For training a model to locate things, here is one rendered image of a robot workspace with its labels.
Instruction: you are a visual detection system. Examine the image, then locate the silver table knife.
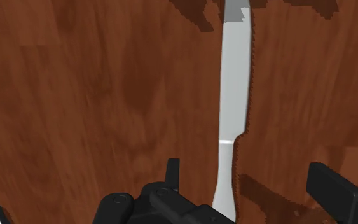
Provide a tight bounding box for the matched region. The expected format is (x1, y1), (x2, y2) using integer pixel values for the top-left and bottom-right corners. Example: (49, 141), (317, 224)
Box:
(211, 0), (254, 223)

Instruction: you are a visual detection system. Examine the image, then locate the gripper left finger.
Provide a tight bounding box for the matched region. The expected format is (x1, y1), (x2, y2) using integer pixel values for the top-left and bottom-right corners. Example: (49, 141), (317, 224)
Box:
(92, 158), (202, 224)

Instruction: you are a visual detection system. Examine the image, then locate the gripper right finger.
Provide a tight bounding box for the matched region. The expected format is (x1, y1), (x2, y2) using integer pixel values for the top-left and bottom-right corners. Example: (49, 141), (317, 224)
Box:
(305, 162), (358, 224)

